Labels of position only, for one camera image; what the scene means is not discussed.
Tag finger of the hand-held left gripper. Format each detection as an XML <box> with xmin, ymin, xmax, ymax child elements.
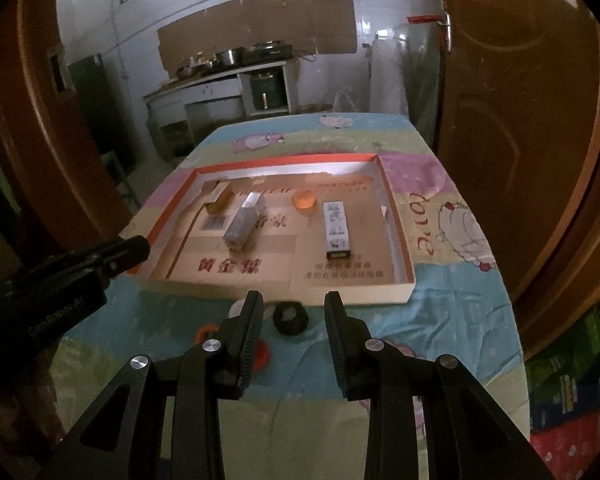
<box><xmin>55</xmin><ymin>235</ymin><xmax>151</xmax><ymax>278</ymax></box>

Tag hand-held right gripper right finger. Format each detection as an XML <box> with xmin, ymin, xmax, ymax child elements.
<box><xmin>324</xmin><ymin>290</ymin><xmax>556</xmax><ymax>480</ymax></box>

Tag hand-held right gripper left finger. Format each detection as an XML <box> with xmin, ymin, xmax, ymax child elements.
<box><xmin>65</xmin><ymin>290</ymin><xmax>266</xmax><ymax>480</ymax></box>

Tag black bottle cap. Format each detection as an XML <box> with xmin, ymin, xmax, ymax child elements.
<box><xmin>273</xmin><ymin>302</ymin><xmax>308</xmax><ymax>336</ymax></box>

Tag orange rimmed cardboard box tray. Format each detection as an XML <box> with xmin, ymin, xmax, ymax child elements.
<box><xmin>139</xmin><ymin>154</ymin><xmax>416</xmax><ymax>307</ymax></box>

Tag grey rectangular box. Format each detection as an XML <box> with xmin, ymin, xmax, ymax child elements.
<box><xmin>223</xmin><ymin>191</ymin><xmax>267</xmax><ymax>252</ymax></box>

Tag small gold box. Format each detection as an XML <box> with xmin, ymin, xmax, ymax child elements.
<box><xmin>203</xmin><ymin>185</ymin><xmax>233</xmax><ymax>215</ymax></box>

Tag white printed small box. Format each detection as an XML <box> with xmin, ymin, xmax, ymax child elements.
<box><xmin>322</xmin><ymin>201</ymin><xmax>355</xmax><ymax>260</ymax></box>

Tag white bottle cap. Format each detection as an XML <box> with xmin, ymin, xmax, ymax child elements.
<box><xmin>228</xmin><ymin>299</ymin><xmax>277</xmax><ymax>320</ymax></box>

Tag printed cartoon blanket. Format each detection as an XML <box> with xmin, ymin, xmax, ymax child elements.
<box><xmin>45</xmin><ymin>110</ymin><xmax>531</xmax><ymax>480</ymax></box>

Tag dark green cabinet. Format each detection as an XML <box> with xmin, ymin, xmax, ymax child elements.
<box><xmin>70</xmin><ymin>55</ymin><xmax>136</xmax><ymax>171</ymax></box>

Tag white kitchen counter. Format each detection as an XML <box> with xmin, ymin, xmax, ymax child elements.
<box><xmin>142</xmin><ymin>57</ymin><xmax>301</xmax><ymax>161</ymax></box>

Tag dark green air fryer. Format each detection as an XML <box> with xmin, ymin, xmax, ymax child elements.
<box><xmin>250</xmin><ymin>72</ymin><xmax>285</xmax><ymax>111</ymax></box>

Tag steel pot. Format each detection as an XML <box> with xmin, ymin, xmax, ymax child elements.
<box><xmin>215</xmin><ymin>47</ymin><xmax>246</xmax><ymax>66</ymax></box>

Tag green printed cartons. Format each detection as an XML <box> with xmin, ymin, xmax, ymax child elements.
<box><xmin>522</xmin><ymin>305</ymin><xmax>600</xmax><ymax>431</ymax></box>

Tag red printed carton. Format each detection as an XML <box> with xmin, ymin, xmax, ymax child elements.
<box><xmin>530</xmin><ymin>400</ymin><xmax>600</xmax><ymax>480</ymax></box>

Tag brown wooden door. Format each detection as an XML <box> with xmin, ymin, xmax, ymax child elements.
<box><xmin>432</xmin><ymin>0</ymin><xmax>600</xmax><ymax>301</ymax></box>

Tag wooden door frame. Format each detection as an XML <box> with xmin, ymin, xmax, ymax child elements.
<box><xmin>0</xmin><ymin>0</ymin><xmax>131</xmax><ymax>241</ymax></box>

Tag cardboard wall sheet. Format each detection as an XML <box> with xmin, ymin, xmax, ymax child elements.
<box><xmin>157</xmin><ymin>0</ymin><xmax>358</xmax><ymax>73</ymax></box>

